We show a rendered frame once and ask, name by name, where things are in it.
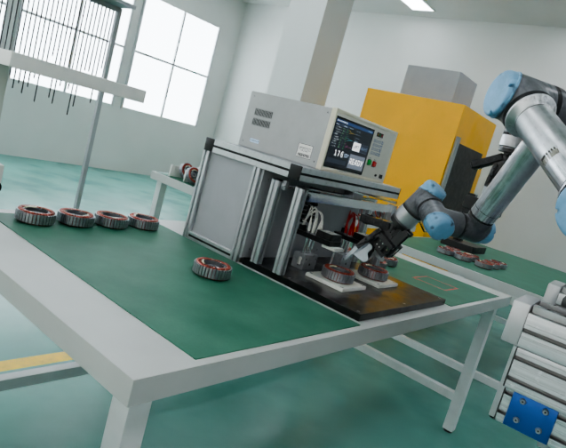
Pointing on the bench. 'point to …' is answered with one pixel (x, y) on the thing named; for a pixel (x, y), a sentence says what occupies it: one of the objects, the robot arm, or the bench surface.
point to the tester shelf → (298, 170)
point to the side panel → (221, 204)
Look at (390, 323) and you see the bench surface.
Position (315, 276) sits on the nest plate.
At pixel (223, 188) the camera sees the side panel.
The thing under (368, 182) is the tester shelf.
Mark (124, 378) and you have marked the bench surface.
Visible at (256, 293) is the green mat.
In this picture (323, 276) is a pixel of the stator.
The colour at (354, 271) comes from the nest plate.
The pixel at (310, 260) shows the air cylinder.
